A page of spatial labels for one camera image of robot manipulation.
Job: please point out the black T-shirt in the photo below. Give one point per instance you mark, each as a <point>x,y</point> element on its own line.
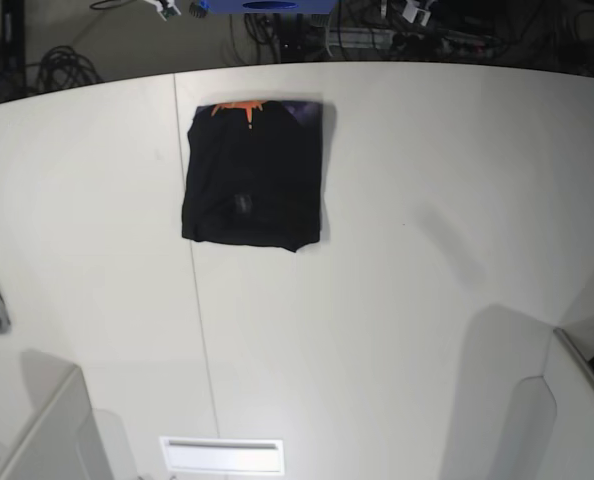
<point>255,174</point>

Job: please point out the white power strip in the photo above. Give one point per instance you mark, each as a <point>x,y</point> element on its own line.
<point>450,43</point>

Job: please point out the white slotted tray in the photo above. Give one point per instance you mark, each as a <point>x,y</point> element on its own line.
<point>223,456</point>

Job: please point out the blue box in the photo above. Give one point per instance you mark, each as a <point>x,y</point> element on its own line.
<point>268,6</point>

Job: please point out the white table divider panel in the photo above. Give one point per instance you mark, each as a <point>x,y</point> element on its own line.
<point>61,440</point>

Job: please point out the black panel on floor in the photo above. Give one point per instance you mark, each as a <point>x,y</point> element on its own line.
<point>13,35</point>

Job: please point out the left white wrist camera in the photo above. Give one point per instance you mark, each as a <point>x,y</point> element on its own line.
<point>416,12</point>

